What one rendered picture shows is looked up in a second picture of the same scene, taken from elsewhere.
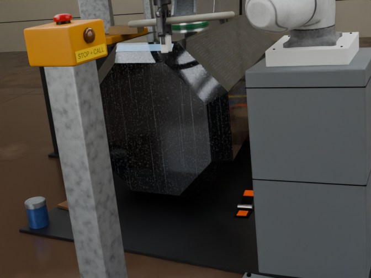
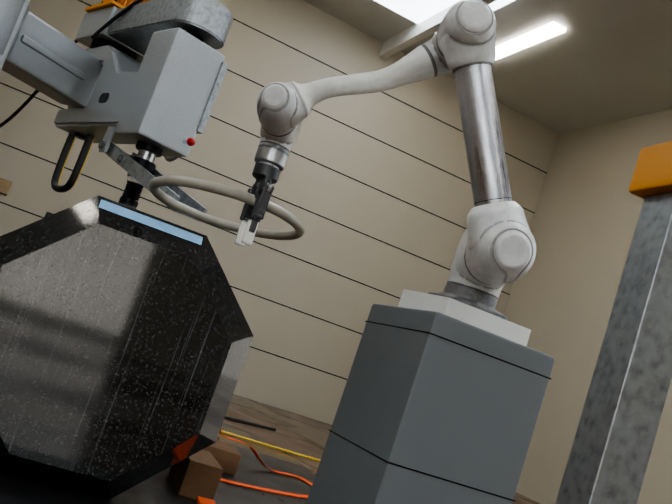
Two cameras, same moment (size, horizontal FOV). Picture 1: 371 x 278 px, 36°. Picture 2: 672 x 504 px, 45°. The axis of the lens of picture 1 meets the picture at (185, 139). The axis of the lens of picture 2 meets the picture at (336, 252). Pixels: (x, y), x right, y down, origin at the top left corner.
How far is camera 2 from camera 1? 171 cm
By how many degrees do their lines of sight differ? 51
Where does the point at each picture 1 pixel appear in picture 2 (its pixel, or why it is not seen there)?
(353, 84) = (541, 371)
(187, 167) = (150, 434)
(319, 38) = (491, 307)
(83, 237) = (624, 450)
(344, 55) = (524, 337)
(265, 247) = not seen: outside the picture
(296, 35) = (469, 293)
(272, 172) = (417, 459)
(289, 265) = not seen: outside the picture
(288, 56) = (471, 314)
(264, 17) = (518, 257)
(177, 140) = (153, 385)
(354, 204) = not seen: outside the picture
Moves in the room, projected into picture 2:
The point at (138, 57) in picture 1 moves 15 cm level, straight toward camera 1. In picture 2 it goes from (143, 232) to (175, 240)
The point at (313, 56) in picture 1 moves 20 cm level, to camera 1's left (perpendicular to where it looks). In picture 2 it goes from (496, 325) to (458, 305)
